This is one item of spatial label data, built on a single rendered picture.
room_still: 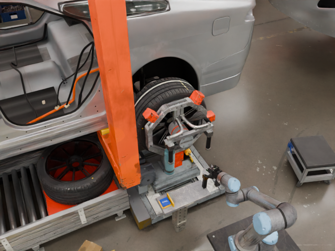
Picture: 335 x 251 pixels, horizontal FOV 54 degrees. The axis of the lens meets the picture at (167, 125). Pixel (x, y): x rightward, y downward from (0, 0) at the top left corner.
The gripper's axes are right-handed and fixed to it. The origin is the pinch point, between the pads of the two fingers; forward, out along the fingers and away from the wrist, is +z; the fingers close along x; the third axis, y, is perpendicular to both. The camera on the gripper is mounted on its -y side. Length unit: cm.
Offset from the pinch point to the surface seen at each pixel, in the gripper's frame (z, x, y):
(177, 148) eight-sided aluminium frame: 37.6, 3.1, 10.1
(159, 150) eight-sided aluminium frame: 34.3, 20.8, 16.7
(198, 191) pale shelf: 10.2, 5.7, -21.6
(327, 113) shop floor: 65, -224, -45
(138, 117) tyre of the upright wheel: 33, 32, 51
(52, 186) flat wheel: 66, 109, 10
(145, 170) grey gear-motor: 54, 31, -6
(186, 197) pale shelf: 10.5, 17.9, -21.4
